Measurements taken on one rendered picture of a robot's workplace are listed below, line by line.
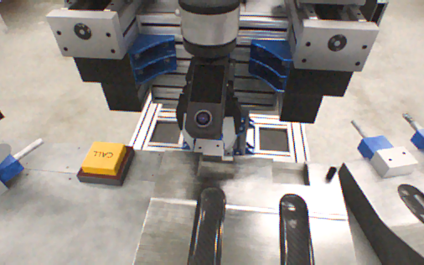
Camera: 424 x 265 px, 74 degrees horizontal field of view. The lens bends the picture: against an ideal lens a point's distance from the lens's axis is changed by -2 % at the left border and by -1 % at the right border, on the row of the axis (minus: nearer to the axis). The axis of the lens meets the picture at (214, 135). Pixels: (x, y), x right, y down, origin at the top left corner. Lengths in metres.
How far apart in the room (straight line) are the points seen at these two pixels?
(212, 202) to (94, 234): 0.20
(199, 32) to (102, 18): 0.30
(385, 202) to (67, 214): 0.50
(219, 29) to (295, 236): 0.27
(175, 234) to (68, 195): 0.25
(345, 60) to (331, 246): 0.37
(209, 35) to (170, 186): 0.21
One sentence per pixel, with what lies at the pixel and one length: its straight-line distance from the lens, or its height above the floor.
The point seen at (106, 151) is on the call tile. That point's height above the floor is 0.84.
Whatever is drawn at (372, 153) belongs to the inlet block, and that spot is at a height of 0.87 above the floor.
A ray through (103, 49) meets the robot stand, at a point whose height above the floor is 0.93.
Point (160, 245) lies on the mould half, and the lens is 0.37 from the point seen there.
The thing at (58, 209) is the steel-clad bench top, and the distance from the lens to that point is 0.55.
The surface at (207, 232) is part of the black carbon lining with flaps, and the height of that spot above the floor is 0.88.
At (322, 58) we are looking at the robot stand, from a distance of 0.61.
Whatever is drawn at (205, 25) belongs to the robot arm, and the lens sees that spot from 0.35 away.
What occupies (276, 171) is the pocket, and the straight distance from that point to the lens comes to 0.46.
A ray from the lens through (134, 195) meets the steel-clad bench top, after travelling 0.52.
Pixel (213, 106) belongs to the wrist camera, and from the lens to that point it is 0.35.
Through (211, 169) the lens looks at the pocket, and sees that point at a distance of 0.45.
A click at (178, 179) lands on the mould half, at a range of 0.41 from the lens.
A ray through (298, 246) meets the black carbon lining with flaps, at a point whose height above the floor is 0.88.
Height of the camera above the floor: 1.22
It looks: 46 degrees down
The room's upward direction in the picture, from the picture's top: straight up
